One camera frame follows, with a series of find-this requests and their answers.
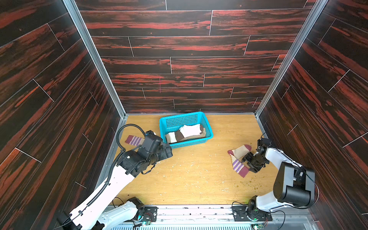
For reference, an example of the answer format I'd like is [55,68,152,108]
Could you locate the purple striped sock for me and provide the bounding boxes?
[228,144,252,178]
[125,135,145,146]

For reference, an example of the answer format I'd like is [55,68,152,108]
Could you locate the turquoise plastic basket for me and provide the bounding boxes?
[159,112,214,149]

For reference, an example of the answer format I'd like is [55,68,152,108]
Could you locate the white brown striped sock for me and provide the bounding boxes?
[166,124,203,143]

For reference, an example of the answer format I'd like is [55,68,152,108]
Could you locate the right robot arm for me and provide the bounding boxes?
[242,138,319,219]

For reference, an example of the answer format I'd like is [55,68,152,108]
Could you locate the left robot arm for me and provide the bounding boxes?
[56,131,173,230]

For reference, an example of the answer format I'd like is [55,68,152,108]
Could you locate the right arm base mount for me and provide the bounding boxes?
[231,206,273,222]

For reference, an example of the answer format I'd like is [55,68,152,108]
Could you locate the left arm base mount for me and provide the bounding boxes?
[127,197,158,223]

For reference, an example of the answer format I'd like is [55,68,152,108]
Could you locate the metal front rail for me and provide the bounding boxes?
[109,205,320,230]

